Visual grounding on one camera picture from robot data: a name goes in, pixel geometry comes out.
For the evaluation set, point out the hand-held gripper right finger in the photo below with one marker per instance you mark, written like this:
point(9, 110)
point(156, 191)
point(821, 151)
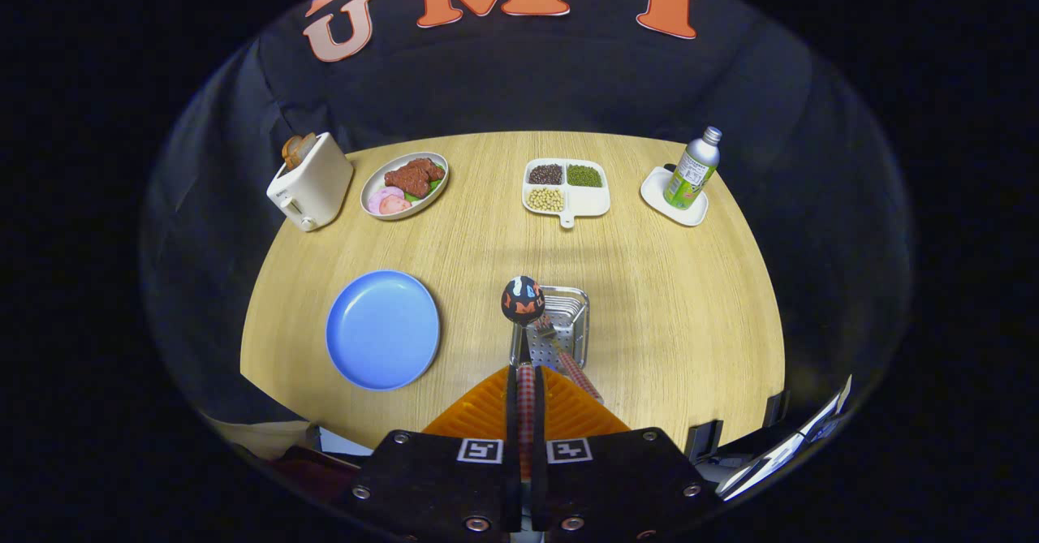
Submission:
point(617, 478)

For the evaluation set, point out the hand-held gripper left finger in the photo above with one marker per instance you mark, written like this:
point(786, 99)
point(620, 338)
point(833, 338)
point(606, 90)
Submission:
point(438, 478)

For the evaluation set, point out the dark red cloth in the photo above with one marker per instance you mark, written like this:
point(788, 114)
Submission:
point(316, 470)

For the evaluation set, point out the blue round plate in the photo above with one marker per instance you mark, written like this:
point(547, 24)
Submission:
point(381, 332)

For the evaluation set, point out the perforated metal basket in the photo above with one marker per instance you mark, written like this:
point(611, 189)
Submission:
point(568, 308)

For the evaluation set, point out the beige cloth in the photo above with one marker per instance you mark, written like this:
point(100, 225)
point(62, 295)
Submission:
point(260, 437)

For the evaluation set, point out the white divided tray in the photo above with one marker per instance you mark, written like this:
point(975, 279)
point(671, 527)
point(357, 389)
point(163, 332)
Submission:
point(588, 200)

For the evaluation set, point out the pink ham slices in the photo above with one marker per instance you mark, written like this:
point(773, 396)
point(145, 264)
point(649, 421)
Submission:
point(390, 202)

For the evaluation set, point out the white square saucer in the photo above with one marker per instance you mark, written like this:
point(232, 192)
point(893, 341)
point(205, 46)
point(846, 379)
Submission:
point(657, 194)

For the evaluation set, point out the yellow soybeans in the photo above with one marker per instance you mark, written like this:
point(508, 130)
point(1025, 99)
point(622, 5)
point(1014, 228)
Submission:
point(545, 199)

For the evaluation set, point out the green lettuce leaf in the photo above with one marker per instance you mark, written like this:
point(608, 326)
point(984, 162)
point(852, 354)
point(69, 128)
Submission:
point(433, 187)

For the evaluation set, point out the beige round plate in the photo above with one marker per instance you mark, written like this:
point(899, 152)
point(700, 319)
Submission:
point(377, 182)

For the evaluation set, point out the brown meat slices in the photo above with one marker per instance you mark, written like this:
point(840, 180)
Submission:
point(412, 176)

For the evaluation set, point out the green mung beans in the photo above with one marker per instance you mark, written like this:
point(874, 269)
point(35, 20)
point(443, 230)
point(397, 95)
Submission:
point(584, 175)

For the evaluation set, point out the dark red beans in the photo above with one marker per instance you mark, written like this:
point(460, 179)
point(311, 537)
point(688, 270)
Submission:
point(545, 174)

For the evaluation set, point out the green label metal bottle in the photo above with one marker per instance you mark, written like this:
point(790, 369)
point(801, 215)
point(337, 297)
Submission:
point(691, 174)

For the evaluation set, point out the cream toaster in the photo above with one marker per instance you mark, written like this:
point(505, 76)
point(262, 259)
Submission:
point(316, 186)

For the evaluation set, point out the brown toast slice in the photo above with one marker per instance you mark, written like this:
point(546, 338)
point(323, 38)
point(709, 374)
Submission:
point(307, 147)
point(290, 153)

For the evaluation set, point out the black backdrop cloth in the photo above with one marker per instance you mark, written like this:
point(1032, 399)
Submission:
point(528, 80)

